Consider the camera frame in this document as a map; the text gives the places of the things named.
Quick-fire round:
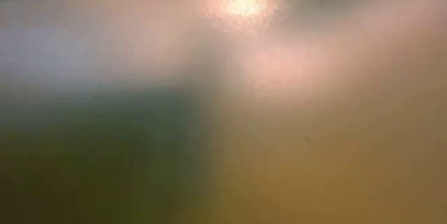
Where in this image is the yellow translucent plastic basket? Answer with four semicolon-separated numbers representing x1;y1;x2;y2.
0;0;447;224

